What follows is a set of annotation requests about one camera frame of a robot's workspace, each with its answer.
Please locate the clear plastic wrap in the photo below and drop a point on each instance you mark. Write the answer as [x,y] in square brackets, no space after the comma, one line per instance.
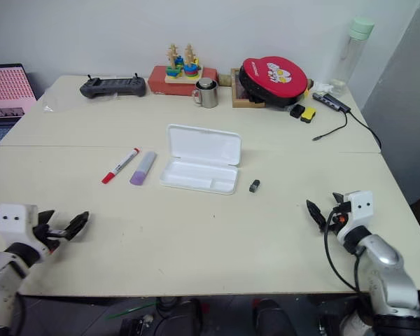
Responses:
[52,101]

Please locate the laptop with pink screen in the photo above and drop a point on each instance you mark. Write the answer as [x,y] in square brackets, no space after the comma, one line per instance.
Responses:
[5,101]

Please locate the grey usb hub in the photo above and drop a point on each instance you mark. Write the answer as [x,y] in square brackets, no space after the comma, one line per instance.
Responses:
[330,101]

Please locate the black handheld remote controller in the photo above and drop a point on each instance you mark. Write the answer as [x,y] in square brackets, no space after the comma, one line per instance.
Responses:
[113,87]

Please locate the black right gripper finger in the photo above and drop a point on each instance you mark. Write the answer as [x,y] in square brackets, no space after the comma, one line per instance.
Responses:
[337,197]
[315,211]

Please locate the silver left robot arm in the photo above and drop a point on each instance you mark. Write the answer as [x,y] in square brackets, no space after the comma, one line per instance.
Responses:
[1,276]

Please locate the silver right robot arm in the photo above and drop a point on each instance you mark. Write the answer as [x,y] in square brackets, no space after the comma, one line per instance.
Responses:
[388,276]

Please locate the purple and grey glue stick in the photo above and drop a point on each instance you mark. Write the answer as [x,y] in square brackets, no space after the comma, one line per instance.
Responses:
[143,168]

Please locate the red and black round pouch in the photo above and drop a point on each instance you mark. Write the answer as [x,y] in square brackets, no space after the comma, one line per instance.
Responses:
[273,82]

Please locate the clear bottle with green lid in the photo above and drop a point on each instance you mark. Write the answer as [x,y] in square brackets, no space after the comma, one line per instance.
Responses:
[351,56]

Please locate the wooden colourful stacking toy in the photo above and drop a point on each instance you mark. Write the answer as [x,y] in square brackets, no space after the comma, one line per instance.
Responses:
[183,66]

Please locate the wooden tray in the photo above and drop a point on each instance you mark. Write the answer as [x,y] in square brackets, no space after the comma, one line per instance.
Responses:
[239,96]

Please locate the red cardboard box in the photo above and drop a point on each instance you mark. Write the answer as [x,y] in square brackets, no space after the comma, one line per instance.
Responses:
[161,82]

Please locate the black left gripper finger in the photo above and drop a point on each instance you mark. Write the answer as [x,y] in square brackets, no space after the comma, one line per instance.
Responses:
[77,224]
[46,216]

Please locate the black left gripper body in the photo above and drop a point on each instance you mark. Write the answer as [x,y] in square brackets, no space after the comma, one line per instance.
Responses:
[49,234]

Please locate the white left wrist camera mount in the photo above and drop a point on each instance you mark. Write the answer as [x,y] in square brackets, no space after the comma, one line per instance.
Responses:
[15,218]

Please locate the stainless steel mug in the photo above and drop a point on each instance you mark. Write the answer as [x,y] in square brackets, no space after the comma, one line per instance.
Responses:
[207,92]

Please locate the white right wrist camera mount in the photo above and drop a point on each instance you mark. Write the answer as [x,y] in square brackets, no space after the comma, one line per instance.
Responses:
[358,210]

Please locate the dark rounded shape under table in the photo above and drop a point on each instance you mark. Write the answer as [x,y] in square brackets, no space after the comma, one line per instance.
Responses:
[182,315]
[271,316]

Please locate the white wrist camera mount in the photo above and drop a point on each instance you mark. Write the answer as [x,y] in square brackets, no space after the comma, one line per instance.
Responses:
[15,218]
[358,210]

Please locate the red and white marker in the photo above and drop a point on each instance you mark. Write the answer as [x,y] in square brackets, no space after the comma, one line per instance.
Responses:
[120,165]

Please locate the yellow and black block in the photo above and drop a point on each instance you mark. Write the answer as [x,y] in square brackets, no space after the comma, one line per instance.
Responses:
[308,114]

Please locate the white plastic case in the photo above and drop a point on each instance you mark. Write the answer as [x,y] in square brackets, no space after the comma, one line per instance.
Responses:
[203,157]

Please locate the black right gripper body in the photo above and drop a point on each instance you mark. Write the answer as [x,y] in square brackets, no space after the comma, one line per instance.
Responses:
[337,214]

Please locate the small black block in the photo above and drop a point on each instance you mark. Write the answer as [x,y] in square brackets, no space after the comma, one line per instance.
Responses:
[296,111]

